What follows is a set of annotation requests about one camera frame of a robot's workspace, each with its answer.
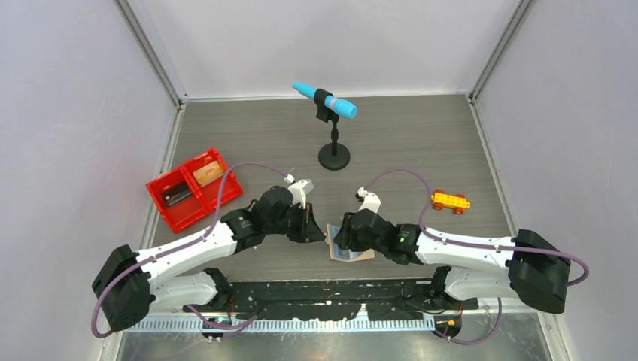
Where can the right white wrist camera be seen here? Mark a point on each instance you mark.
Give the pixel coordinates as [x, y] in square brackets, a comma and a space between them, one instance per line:
[368, 200]

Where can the beige card holder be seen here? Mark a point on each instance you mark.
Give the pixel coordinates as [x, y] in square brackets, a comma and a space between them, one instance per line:
[342, 255]

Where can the yellow toy brick car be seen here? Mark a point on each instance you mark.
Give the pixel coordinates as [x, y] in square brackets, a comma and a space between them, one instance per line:
[457, 203]

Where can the black card case in bin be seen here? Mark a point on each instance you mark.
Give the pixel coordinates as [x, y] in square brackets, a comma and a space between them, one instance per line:
[176, 194]

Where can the blue toy microphone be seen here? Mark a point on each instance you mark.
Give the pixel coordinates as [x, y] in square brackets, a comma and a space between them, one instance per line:
[329, 107]

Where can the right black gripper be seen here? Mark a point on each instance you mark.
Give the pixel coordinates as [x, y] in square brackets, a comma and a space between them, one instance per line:
[346, 237]

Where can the tan card case in bin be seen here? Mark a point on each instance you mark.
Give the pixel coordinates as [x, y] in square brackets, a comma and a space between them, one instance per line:
[208, 173]

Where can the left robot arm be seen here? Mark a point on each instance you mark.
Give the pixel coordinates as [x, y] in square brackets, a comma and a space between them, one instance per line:
[131, 284]

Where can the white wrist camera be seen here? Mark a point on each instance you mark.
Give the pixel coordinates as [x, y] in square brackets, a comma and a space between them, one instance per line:
[368, 200]
[299, 189]

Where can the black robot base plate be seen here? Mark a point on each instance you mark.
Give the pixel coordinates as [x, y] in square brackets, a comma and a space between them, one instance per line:
[386, 299]

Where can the black microphone stand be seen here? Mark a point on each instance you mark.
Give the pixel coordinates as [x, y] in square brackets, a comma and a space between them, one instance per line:
[334, 156]

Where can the red two-compartment bin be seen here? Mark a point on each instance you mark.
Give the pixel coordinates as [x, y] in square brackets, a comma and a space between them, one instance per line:
[203, 200]

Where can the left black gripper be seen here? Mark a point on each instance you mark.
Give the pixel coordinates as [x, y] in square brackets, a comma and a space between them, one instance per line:
[308, 229]

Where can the ribbed metal front rail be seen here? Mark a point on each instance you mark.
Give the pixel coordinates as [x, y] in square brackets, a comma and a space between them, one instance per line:
[358, 324]

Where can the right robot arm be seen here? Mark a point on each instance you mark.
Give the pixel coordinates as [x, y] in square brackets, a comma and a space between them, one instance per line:
[525, 267]

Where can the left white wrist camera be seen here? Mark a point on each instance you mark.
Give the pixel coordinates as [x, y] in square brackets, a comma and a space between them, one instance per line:
[299, 189]

